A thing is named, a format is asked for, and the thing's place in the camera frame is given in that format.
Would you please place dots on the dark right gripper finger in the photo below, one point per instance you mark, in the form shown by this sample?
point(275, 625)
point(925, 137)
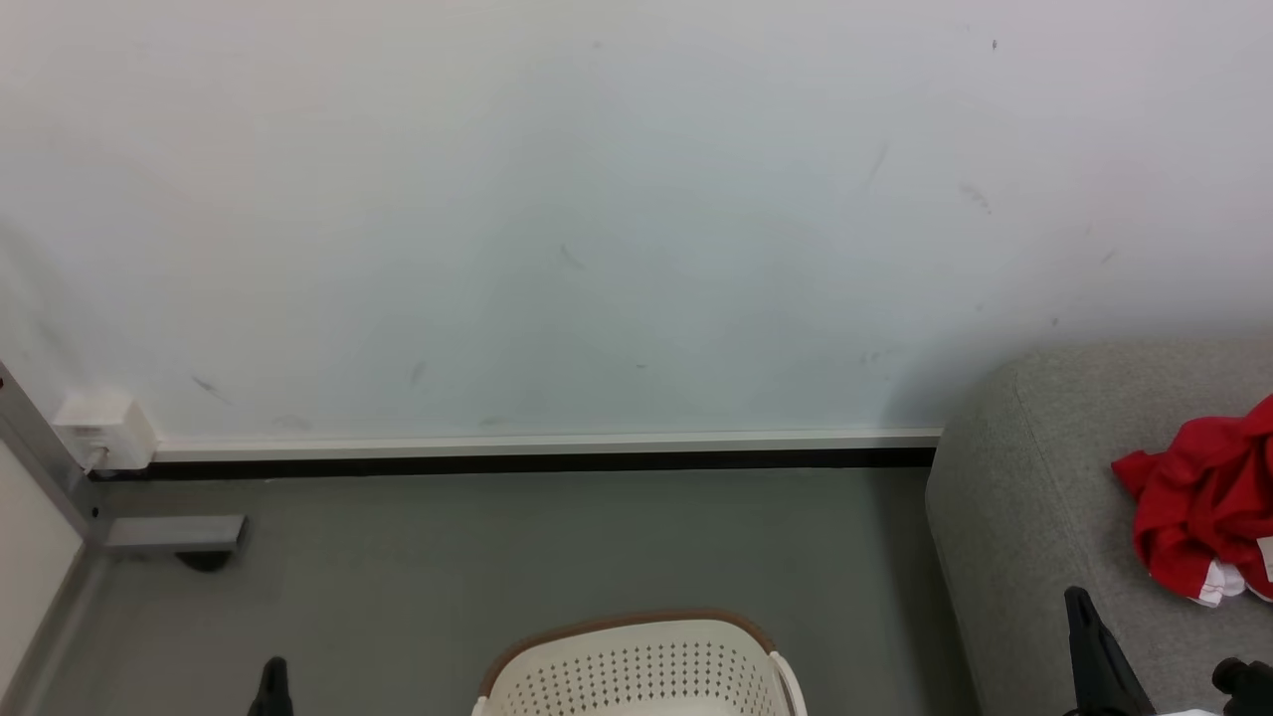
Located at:
point(1104, 666)

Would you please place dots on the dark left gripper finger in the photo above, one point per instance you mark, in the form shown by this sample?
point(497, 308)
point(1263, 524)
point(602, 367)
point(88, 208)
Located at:
point(272, 691)

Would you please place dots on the red garment with white trim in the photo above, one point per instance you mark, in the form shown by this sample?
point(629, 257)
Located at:
point(1208, 497)

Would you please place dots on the white perforated laundry basket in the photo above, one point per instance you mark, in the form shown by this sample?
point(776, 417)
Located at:
point(636, 671)

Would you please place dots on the grey fabric sofa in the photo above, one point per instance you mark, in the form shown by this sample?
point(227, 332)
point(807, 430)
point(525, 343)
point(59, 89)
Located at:
point(1044, 517)

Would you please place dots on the white partition panel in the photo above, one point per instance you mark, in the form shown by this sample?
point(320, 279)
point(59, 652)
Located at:
point(30, 557)

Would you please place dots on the white skirting board strip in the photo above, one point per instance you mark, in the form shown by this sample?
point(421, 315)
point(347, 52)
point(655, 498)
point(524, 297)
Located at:
point(547, 444)

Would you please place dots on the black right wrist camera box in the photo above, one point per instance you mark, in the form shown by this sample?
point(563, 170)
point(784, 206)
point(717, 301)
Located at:
point(1248, 686)

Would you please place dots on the grey metal frame foot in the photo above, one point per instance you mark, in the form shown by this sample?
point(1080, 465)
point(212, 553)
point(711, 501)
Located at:
point(169, 535)

